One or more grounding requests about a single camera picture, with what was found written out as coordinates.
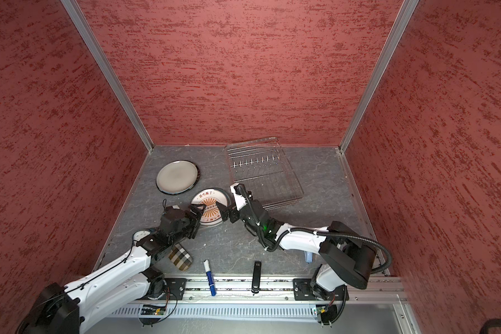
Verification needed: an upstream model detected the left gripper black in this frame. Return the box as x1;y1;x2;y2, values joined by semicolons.
170;203;207;246

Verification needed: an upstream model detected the dark striped rim plate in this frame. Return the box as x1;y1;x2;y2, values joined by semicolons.
156;160;201;196

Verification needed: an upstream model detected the plain cream white plate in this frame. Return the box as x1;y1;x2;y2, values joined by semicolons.
156;160;200;195

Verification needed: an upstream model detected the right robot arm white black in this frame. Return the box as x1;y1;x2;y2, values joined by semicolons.
216;200;392;300

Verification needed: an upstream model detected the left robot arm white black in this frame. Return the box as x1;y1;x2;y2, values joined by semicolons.
17;205;206;333

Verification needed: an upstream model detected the plaid glasses case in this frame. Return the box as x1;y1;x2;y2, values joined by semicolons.
168;244;193;271

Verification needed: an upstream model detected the blue white marker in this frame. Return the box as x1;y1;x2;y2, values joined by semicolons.
203;260;217;296

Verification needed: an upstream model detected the green alarm clock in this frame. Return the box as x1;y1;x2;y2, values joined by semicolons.
133;230;153;242

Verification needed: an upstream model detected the black remote stick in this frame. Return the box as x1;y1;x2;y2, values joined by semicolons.
250;261;262;294

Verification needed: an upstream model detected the light blue small bottle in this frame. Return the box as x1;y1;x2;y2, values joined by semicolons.
305;252;313;264

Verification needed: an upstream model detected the wire dish rack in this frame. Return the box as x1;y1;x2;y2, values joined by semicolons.
224;137;304;210

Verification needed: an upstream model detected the black corrugated cable hose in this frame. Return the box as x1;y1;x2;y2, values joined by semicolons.
266;227;394;275

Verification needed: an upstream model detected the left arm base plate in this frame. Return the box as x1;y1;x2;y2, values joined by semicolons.
145;278;187;301

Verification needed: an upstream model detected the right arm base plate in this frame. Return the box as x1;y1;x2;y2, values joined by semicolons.
292;278;346;302

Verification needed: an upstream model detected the left circuit board with wires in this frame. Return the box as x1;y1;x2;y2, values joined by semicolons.
138;305;167;326

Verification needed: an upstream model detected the circuit board with wires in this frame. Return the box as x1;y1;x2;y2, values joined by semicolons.
138;305;167;326
313;305;338;326

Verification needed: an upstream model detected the right circuit board with wires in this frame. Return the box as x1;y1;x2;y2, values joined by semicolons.
313;305;338;326

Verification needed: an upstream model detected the aluminium front rail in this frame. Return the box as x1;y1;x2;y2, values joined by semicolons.
68;273;408;306

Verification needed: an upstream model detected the left corner aluminium post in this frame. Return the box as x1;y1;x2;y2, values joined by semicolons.
61;0;155;154

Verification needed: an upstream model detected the corner aluminium post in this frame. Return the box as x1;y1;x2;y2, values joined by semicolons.
339;0;419;154
61;0;155;154

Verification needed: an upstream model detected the right corner aluminium post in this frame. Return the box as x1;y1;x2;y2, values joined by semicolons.
339;0;419;154

